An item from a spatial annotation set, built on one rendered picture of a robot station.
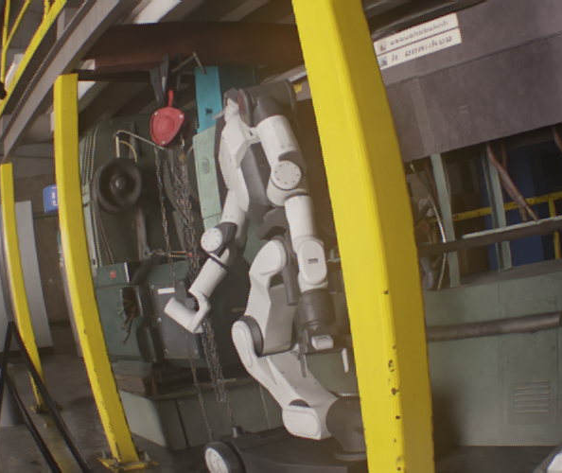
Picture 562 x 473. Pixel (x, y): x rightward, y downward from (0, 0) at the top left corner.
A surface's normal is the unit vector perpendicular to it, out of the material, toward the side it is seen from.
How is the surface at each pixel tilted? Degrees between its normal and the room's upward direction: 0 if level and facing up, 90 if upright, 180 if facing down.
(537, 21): 78
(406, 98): 90
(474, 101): 90
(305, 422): 90
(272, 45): 90
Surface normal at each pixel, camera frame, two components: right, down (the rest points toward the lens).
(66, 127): 0.58, -0.14
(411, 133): -0.80, 0.11
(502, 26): -0.81, -0.11
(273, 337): 0.57, 0.27
